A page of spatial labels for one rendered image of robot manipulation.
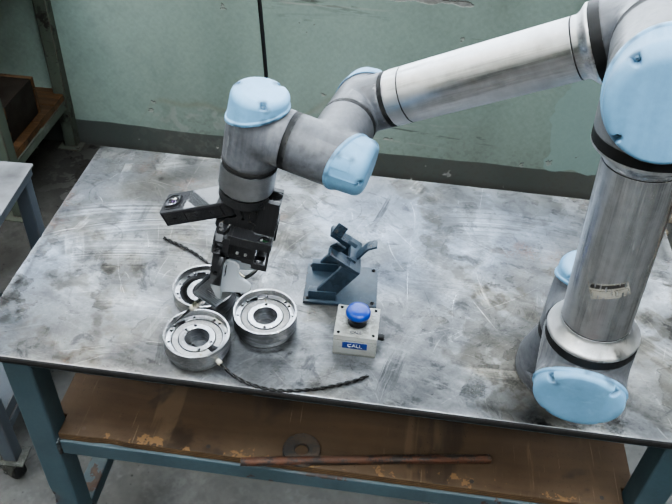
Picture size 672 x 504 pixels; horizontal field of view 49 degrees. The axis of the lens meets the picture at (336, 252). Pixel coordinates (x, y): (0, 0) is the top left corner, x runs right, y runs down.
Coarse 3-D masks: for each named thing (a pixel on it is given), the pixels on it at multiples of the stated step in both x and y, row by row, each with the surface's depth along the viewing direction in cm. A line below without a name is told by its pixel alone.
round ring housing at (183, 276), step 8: (208, 264) 128; (184, 272) 127; (192, 272) 128; (208, 272) 129; (176, 280) 125; (184, 280) 127; (200, 280) 127; (176, 288) 125; (192, 288) 125; (176, 296) 122; (192, 296) 124; (232, 296) 124; (176, 304) 123; (184, 304) 121; (224, 304) 123; (232, 304) 125; (224, 312) 125
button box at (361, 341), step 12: (372, 312) 121; (336, 324) 119; (348, 324) 119; (360, 324) 118; (372, 324) 119; (336, 336) 117; (348, 336) 117; (360, 336) 117; (372, 336) 117; (336, 348) 119; (348, 348) 119; (360, 348) 118; (372, 348) 118
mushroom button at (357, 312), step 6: (348, 306) 118; (354, 306) 118; (360, 306) 118; (366, 306) 118; (348, 312) 117; (354, 312) 117; (360, 312) 117; (366, 312) 117; (348, 318) 117; (354, 318) 116; (360, 318) 116; (366, 318) 117
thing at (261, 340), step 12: (240, 300) 123; (252, 300) 125; (276, 300) 125; (288, 300) 124; (240, 312) 122; (252, 312) 122; (264, 312) 124; (276, 312) 122; (240, 324) 118; (252, 324) 120; (276, 324) 120; (288, 324) 119; (240, 336) 120; (252, 336) 118; (264, 336) 117; (276, 336) 118; (288, 336) 120
